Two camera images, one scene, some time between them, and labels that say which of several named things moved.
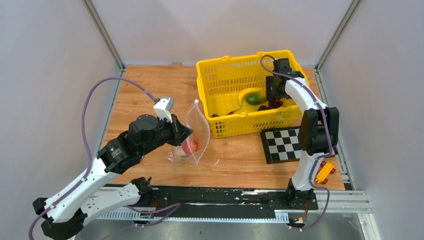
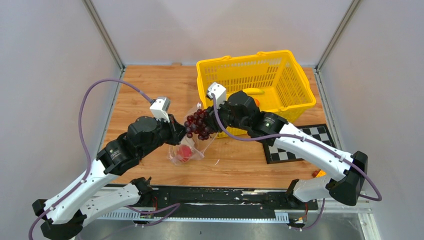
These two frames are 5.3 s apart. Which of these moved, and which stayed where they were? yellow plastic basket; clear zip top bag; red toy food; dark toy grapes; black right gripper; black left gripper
Moved: dark toy grapes; black right gripper; red toy food
Stayed: yellow plastic basket; clear zip top bag; black left gripper
